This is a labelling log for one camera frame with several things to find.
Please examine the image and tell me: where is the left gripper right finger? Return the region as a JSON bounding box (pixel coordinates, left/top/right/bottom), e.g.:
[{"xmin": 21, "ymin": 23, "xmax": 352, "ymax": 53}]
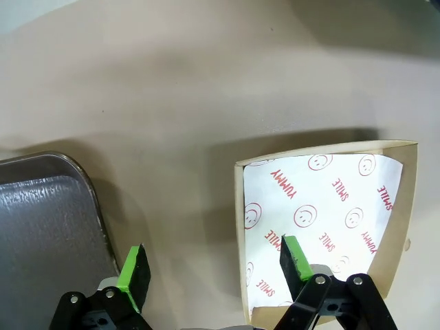
[{"xmin": 278, "ymin": 235, "xmax": 399, "ymax": 330}]

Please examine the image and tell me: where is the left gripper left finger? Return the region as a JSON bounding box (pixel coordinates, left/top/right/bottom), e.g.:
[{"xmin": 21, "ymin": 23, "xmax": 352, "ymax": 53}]
[{"xmin": 49, "ymin": 244, "xmax": 152, "ymax": 330}]

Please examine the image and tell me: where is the white smiley print paper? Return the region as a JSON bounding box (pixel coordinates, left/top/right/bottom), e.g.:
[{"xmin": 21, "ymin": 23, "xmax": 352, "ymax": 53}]
[{"xmin": 242, "ymin": 153, "xmax": 404, "ymax": 310}]

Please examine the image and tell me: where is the brown cardboard box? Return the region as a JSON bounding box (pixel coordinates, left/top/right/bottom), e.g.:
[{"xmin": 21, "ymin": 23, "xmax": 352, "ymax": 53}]
[{"xmin": 234, "ymin": 139, "xmax": 419, "ymax": 326}]

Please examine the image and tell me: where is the dark serving tray with handles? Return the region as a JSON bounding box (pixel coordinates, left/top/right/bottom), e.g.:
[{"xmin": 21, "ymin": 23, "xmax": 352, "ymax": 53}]
[{"xmin": 0, "ymin": 151, "xmax": 121, "ymax": 330}]

